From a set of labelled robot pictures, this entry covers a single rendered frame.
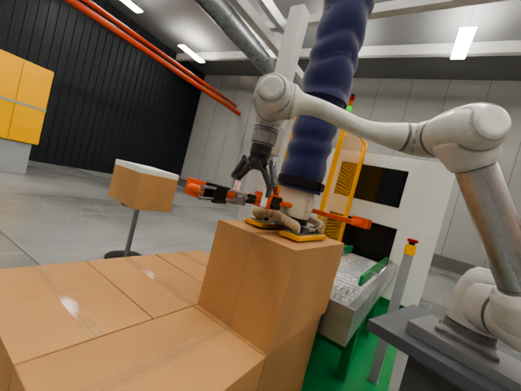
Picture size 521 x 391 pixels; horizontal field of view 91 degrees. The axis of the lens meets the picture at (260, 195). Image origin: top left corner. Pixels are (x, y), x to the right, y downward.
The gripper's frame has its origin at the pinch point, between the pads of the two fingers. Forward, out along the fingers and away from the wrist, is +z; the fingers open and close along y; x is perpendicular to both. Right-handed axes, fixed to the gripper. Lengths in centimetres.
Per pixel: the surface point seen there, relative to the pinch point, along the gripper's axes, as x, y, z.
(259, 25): -173, 183, -205
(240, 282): -10.7, 1.3, 34.1
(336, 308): -75, -23, 50
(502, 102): -972, -134, -443
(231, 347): -2, -8, 53
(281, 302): -10.6, -17.9, 33.0
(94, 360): 36, 11, 53
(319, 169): -35.8, -8.2, -19.8
